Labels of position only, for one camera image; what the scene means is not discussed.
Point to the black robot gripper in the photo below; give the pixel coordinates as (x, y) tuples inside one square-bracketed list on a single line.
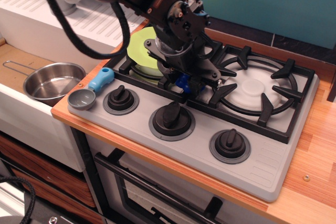
[(192, 59)]

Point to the blue toy blueberry cluster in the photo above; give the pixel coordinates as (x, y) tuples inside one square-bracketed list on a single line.
[(182, 82)]

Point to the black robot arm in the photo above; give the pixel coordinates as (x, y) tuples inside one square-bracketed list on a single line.
[(180, 39)]

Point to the lime green plastic plate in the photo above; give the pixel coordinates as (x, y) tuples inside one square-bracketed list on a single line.
[(137, 51)]

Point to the blue grey toy spoon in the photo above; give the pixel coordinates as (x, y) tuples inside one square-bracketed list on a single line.
[(84, 99)]

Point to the stainless steel pot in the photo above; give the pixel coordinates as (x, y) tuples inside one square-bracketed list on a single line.
[(50, 83)]

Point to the white toy sink unit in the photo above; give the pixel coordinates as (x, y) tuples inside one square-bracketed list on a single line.
[(32, 37)]

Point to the black left burner grate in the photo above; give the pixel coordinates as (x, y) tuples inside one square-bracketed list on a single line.
[(152, 80)]

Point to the black burner grate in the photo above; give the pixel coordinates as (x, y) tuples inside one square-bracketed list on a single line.
[(261, 94), (152, 80)]

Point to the black middle stove knob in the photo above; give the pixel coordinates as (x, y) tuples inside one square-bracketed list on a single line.
[(172, 122)]

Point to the black stove knob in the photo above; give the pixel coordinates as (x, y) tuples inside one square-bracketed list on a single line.
[(172, 122), (230, 146), (121, 101)]

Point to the black left stove knob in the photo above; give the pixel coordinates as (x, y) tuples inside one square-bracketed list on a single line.
[(121, 101)]

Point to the grey toy stove top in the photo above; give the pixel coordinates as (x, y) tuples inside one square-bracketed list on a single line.
[(261, 174)]

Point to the black right stove knob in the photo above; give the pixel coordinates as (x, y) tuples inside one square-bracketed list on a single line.
[(230, 146)]

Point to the black right burner grate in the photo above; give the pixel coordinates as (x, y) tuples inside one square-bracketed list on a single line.
[(261, 94)]

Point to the wooden drawer front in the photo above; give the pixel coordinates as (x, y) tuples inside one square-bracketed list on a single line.
[(59, 185)]

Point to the oven door with handle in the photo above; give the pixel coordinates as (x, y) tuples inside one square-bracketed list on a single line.
[(147, 194)]

